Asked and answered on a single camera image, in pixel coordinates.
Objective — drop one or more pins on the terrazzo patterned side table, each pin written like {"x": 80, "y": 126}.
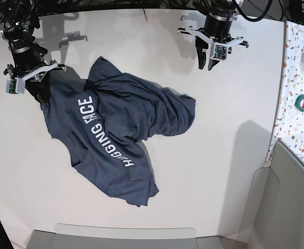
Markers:
{"x": 289, "y": 122}

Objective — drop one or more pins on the green tape roll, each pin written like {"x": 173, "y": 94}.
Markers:
{"x": 299, "y": 103}

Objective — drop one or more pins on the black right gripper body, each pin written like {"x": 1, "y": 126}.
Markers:
{"x": 27, "y": 59}

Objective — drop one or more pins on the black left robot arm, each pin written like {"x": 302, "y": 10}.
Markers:
{"x": 220, "y": 8}

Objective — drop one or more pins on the grey plastic bin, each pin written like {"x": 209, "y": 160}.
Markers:
{"x": 274, "y": 212}
{"x": 75, "y": 236}

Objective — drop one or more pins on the grey plastic bin right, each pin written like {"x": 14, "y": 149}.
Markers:
{"x": 274, "y": 212}

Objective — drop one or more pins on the navy blue t-shirt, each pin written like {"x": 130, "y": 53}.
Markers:
{"x": 103, "y": 119}

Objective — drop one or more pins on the grey plastic bin front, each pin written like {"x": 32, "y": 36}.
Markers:
{"x": 75, "y": 236}

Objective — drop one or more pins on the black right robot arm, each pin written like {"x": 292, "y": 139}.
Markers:
{"x": 18, "y": 25}

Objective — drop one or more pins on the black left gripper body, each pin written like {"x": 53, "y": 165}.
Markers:
{"x": 217, "y": 28}

